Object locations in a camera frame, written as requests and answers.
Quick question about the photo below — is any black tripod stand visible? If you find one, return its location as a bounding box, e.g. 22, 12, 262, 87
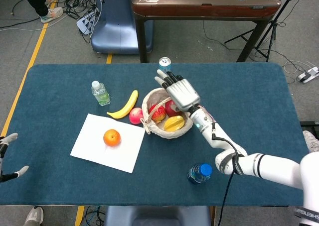
224, 0, 300, 62

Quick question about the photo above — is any blue cap sports drink bottle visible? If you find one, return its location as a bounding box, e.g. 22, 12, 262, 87
187, 163, 213, 185

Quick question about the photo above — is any green label water bottle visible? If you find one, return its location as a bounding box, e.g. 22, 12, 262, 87
91, 80, 111, 107

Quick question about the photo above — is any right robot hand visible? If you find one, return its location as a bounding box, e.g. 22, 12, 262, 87
154, 69, 201, 112

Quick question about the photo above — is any pink red peach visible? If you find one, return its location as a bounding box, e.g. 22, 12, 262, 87
129, 107, 145, 125

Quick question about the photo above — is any white open notebook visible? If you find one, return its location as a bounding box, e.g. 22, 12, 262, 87
70, 113, 146, 174

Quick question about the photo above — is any yellow banana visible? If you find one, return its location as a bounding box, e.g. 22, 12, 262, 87
106, 90, 139, 119

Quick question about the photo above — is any orange fruit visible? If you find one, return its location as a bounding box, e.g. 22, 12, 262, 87
103, 128, 122, 147

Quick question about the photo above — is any teal table cloth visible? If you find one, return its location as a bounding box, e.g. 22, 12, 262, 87
0, 63, 310, 207

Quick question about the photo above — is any brown mahjong table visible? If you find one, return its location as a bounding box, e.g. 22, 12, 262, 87
131, 0, 282, 64

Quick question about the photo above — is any yellow starfruit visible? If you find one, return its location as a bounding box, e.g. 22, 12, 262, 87
163, 115, 185, 132

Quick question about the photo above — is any red yellow apple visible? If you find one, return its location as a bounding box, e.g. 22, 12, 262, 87
149, 104, 167, 123

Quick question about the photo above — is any light blue drink can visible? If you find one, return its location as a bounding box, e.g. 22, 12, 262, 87
159, 57, 172, 75

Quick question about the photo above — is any white foot pedal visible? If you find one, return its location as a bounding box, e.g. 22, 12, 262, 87
296, 66, 319, 84

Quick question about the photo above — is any wicker basket with cloth liner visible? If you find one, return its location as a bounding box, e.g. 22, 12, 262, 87
140, 87, 194, 139

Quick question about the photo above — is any grey sneaker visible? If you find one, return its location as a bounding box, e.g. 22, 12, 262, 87
302, 130, 319, 153
24, 206, 44, 226

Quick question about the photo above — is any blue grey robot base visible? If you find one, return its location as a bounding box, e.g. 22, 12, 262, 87
104, 205, 212, 226

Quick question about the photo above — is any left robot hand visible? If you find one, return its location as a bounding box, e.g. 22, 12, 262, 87
0, 132, 29, 183

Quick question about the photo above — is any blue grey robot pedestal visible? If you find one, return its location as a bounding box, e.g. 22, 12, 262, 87
90, 0, 154, 55

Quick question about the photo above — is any white power strip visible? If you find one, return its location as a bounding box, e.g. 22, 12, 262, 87
76, 10, 99, 35

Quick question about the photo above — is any dark red fruit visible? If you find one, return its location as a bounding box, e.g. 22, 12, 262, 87
165, 100, 184, 117

